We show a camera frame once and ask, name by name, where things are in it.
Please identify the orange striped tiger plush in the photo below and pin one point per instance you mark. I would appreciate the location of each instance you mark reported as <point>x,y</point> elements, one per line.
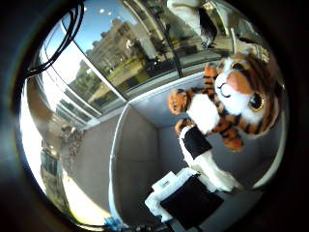
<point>202,112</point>

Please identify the white window frame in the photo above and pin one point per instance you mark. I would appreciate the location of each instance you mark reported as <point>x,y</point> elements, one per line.
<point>106,80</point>

